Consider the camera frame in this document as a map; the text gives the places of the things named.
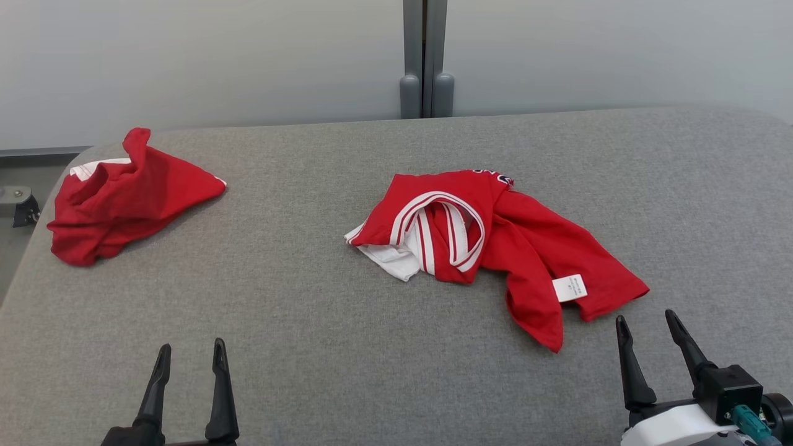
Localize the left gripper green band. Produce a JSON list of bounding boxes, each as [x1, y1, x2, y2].
[[101, 338, 240, 446]]

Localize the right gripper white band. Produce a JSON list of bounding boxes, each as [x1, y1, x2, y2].
[[615, 309, 753, 446]]

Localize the red garment with white stripes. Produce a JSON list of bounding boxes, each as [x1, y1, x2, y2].
[[344, 168, 650, 354]]

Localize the plain red garment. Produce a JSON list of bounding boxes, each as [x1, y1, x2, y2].
[[46, 127, 227, 268]]

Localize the silver metal plate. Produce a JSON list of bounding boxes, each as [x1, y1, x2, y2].
[[0, 186, 32, 217]]

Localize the teal cable connector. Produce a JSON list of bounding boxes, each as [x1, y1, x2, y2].
[[730, 404, 782, 446]]

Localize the black metal bracket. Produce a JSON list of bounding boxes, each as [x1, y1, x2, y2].
[[12, 195, 42, 228]]

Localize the grey wall skirting strip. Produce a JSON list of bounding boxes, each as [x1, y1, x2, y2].
[[0, 146, 94, 157]]

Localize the grey partition post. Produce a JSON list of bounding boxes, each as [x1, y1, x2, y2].
[[426, 0, 455, 118], [400, 0, 426, 119]]

